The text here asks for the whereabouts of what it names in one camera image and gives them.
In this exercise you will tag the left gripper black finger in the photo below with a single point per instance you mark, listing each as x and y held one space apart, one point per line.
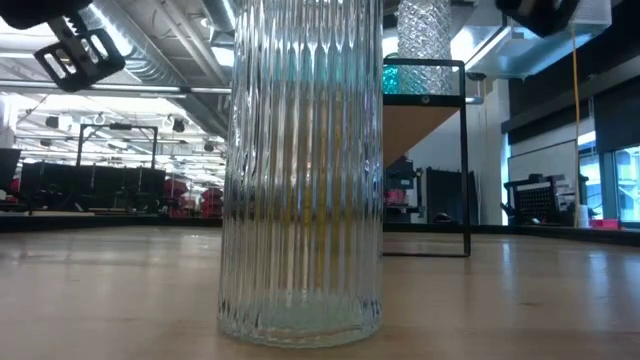
82 60

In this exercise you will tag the clear diamond-pattern glass vase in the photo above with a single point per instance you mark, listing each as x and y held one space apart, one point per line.
425 40

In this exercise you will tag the teal square glass vase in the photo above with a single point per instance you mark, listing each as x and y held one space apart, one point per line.
391 77

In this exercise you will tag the black background workstation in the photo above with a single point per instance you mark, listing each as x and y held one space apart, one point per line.
100 185

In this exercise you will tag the black bin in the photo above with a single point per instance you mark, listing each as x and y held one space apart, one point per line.
7 170

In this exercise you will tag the black perforated cart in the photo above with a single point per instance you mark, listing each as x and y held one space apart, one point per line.
537 202

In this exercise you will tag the red storage bins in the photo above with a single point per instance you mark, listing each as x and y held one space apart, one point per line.
212 200

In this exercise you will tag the black cabinet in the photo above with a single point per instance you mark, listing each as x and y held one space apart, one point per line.
445 195

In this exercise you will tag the white roll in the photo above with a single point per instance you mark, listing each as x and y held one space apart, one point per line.
583 216

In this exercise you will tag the red flat item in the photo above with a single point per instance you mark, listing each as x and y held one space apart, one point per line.
605 223

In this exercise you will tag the black equipment rack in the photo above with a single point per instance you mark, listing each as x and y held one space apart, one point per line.
400 185

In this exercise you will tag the clear ribbed glass vase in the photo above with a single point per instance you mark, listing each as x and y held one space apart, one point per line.
300 200

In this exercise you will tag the black background rig frame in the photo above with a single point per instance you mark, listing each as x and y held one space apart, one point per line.
120 126

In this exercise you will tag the wooden shelf with black frame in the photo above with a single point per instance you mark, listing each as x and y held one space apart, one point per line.
410 100

